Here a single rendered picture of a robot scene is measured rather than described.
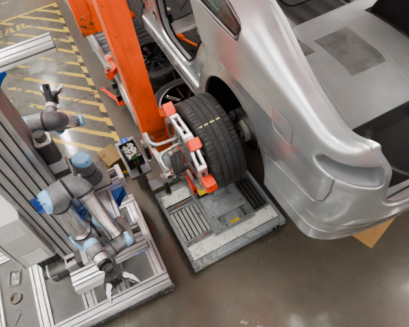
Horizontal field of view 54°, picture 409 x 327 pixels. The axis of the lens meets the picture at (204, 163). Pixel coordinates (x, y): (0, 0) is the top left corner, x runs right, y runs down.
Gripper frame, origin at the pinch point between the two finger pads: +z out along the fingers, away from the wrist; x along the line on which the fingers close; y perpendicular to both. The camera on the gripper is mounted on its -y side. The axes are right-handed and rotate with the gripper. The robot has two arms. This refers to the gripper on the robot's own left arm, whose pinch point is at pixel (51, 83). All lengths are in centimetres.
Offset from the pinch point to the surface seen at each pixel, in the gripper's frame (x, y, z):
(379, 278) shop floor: 212, 96, -143
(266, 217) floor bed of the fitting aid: 146, 97, -76
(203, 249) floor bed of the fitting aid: 91, 105, -92
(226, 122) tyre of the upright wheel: 109, -5, -64
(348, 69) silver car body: 205, -8, -30
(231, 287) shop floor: 106, 110, -124
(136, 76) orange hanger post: 59, -15, -21
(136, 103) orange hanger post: 56, 7, -23
